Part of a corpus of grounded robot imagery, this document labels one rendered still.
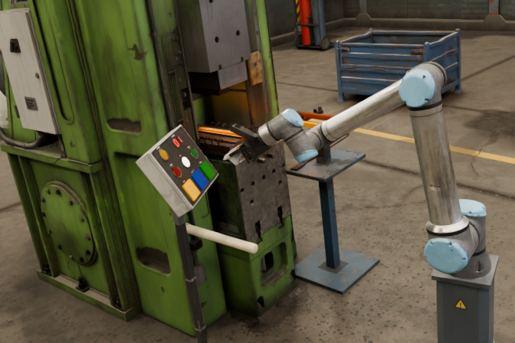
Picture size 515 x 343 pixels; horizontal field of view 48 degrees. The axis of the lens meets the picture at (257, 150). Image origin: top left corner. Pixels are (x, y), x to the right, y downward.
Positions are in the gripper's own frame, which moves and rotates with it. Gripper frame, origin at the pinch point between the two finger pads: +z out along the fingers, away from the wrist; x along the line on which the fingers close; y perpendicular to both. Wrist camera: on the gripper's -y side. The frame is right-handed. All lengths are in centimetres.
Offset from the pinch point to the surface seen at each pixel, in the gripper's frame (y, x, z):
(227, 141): 0.6, 41.7, 14.6
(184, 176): -5.0, -17.5, 11.1
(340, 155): 50, 92, -13
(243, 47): -32, 53, -17
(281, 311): 95, 38, 49
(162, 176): -11.0, -26.8, 13.0
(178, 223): 11.8, -11.4, 31.5
